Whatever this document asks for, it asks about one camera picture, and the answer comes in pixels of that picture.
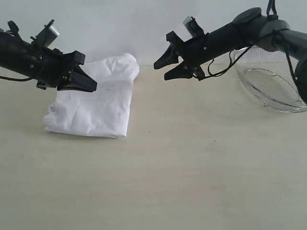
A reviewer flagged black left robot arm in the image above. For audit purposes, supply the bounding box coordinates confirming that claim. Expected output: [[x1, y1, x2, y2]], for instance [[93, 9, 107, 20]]
[[0, 32, 97, 92]]

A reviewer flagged white t-shirt with red logo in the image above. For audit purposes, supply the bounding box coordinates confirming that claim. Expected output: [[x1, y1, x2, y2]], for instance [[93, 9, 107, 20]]
[[43, 53, 140, 138]]

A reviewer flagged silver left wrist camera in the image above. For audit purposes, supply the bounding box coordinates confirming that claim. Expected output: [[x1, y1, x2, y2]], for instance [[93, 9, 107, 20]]
[[31, 19, 59, 47]]

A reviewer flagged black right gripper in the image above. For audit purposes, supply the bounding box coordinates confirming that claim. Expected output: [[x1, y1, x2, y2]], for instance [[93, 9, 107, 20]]
[[153, 31, 209, 81]]

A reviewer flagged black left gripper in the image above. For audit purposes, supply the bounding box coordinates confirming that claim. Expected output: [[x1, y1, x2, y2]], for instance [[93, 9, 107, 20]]
[[28, 47, 97, 92]]

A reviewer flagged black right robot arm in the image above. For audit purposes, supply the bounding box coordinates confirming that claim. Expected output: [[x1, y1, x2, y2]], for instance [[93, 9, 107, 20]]
[[153, 7, 307, 102]]

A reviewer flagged round metal wire mesh basket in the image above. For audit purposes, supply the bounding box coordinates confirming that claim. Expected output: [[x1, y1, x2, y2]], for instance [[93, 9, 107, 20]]
[[232, 46, 307, 113]]

